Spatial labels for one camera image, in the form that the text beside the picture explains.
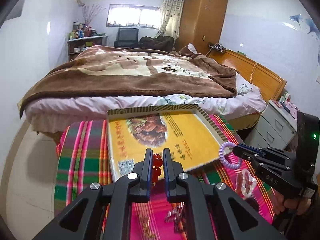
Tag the wooden desk shelf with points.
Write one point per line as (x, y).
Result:
(78, 45)

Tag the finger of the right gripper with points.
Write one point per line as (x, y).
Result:
(236, 151)
(247, 151)

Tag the yellow striped tray box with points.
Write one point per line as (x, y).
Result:
(192, 136)

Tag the dried branches in vase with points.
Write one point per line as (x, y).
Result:
(90, 12)

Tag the bed with floral sheet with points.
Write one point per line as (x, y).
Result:
(51, 116)

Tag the wooden headboard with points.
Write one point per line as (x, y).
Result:
(270, 84)

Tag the black office chair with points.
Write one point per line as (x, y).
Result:
(126, 38)

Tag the person's right hand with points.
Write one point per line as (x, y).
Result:
(301, 205)

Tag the wooden wardrobe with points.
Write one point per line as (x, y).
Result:
(201, 24)

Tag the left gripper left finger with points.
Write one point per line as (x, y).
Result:
(132, 188)

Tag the clear plastic packet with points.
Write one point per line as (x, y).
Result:
(245, 184)

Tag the window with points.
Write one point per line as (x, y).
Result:
(133, 16)

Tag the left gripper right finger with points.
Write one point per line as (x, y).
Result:
(184, 188)

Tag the colourful plaid tablecloth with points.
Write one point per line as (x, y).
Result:
(83, 159)

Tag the grey drawer nightstand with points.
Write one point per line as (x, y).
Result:
(275, 128)

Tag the brown plush blanket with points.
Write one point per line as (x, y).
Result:
(107, 71)

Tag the patterned curtain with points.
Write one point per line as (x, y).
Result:
(171, 13)

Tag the dark bag by window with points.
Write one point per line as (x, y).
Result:
(163, 43)

